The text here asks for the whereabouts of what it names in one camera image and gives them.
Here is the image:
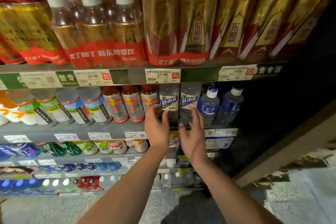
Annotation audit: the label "person's left hand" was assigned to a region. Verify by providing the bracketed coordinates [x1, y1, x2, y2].
[144, 104, 170, 152]

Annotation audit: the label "person's right hand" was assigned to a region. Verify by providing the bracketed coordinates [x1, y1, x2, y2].
[179, 108, 208, 165]

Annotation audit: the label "person's right forearm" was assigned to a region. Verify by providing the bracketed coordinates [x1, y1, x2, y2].
[190, 157, 283, 224]

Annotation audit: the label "person's left forearm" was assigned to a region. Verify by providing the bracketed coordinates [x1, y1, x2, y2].
[77, 148, 168, 224]

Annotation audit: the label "small blue label bottle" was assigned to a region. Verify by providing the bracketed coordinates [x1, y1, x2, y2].
[168, 135, 181, 159]

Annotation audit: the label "clear bottle with blue label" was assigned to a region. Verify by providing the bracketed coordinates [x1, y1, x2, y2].
[159, 84, 180, 122]
[180, 83, 202, 126]

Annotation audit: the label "white-capped blue water bottle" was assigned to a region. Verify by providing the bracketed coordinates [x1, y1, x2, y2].
[196, 87, 220, 127]
[218, 86, 244, 124]

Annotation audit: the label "white price tag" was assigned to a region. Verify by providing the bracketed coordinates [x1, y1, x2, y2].
[54, 134, 80, 142]
[20, 72, 62, 89]
[218, 65, 257, 82]
[145, 69, 181, 84]
[205, 128, 238, 138]
[125, 131, 147, 139]
[4, 135, 32, 143]
[88, 132, 112, 140]
[73, 70, 114, 87]

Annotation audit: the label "orange label drink bottle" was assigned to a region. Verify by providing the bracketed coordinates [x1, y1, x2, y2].
[132, 139, 149, 153]

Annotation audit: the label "row of clear capped bottles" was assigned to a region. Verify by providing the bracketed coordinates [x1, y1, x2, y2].
[153, 171, 204, 190]

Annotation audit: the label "pink label drink bottle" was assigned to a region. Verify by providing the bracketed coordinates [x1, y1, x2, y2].
[108, 140, 128, 155]

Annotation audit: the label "light green label bottle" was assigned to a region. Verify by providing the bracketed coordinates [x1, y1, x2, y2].
[75, 141, 100, 156]
[94, 140, 114, 155]

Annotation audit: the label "blue label drink bottle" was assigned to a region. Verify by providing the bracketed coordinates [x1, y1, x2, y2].
[77, 86, 113, 124]
[56, 87, 95, 126]

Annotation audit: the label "row of small blue bottles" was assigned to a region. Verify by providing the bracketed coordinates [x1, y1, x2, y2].
[43, 162, 122, 173]

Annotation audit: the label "white-capped golden bottle multipack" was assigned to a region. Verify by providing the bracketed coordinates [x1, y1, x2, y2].
[45, 0, 148, 69]

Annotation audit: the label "dark green drink bottle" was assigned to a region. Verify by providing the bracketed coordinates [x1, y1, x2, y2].
[58, 142, 83, 156]
[37, 142, 67, 157]

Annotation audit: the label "green shelf strip label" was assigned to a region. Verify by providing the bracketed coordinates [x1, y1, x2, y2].
[55, 71, 80, 87]
[253, 64, 285, 76]

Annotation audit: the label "green label drink bottle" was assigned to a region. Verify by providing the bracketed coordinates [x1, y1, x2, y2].
[10, 90, 58, 128]
[33, 89, 75, 124]

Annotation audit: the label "row of bottles seen capwise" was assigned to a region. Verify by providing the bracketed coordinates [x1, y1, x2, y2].
[0, 175, 124, 196]

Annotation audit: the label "blue wrapped drink bottles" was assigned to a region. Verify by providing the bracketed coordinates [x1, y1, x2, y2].
[0, 142, 42, 161]

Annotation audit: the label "white bottle with orange print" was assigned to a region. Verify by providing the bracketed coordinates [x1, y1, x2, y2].
[0, 91, 23, 127]

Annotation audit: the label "yellow wrapped drink multipack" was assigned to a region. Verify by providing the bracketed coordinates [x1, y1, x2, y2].
[0, 2, 69, 65]

